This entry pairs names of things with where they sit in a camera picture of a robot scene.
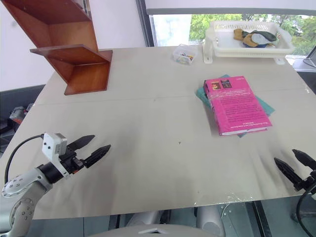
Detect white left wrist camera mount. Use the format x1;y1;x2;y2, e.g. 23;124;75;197
41;132;70;177

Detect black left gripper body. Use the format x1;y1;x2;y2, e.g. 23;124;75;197
59;147;86;175

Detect blue cloth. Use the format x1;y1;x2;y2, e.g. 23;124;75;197
241;40;269;49

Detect white roller blind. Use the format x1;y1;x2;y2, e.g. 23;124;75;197
145;0;316;16

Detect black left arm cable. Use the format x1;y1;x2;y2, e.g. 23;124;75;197
4;134;46;185

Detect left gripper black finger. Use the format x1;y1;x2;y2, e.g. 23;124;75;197
83;144;112;169
66;134;96;152

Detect thick pink book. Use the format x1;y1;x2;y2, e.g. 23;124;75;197
203;76;273;137

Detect light grey cloth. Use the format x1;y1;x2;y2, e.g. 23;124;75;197
251;33;267;45

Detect dark window frame post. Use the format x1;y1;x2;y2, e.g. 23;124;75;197
135;0;157;47

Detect grey rounded robot leg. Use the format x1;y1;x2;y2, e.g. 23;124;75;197
197;206;226;237

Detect colourful small pieces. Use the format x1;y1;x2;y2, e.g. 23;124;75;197
178;51;195;63

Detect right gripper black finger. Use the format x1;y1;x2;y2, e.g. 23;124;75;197
292;149;316;171
274;158;301;191

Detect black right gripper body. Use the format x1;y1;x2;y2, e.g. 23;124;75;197
295;169;316;192

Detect thin teal book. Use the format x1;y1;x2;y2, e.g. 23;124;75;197
196;75;276;139

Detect mustard yellow cloth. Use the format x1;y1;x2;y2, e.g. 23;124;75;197
233;28;250;41

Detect small clear plastic box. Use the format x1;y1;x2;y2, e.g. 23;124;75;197
172;43;198;66

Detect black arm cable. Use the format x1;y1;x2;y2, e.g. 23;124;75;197
4;134;46;185
296;184;316;237

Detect wooden zigzag shelf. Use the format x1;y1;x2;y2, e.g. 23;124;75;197
1;0;114;96

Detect dark side table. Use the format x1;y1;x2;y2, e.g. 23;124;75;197
286;45;316;96

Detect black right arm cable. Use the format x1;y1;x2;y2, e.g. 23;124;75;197
296;184;316;237

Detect white plastic basket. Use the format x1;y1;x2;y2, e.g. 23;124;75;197
202;20;296;66

